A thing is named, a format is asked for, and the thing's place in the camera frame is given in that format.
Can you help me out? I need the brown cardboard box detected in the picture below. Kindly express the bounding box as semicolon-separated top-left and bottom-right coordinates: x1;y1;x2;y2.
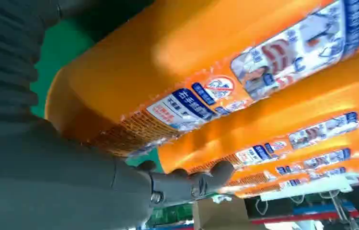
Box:
193;197;267;230

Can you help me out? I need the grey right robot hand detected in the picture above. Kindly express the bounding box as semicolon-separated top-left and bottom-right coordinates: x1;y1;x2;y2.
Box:
0;0;235;230

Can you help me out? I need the silver metal stand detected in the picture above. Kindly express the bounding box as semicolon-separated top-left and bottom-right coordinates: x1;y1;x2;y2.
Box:
329;190;359;230

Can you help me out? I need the red metal post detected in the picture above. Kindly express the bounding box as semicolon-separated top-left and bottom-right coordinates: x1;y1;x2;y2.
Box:
251;210;359;225

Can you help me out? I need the white cable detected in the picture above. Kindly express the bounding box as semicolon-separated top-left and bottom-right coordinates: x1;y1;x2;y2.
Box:
289;194;306;205
254;198;270;217

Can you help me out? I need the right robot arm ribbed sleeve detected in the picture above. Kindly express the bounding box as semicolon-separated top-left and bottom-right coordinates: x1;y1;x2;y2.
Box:
0;0;61;124

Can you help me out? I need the green plastic crate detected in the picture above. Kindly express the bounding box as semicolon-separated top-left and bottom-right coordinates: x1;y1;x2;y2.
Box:
149;203;195;228

